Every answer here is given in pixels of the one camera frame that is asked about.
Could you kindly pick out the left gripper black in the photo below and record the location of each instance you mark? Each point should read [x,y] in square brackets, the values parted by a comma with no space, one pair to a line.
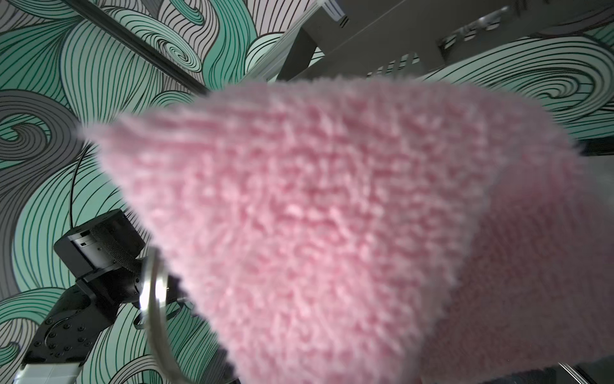
[116,284]

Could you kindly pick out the small glass pot lid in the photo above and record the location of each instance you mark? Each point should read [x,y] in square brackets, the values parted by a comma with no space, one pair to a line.
[159,289]

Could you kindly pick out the pink fluffy cloth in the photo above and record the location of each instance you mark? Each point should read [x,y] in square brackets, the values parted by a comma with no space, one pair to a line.
[374,231]

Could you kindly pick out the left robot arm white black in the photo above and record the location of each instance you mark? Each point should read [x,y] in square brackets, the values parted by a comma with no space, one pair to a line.
[63,343]

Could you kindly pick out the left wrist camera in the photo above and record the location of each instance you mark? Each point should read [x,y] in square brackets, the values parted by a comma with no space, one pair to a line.
[104,243]

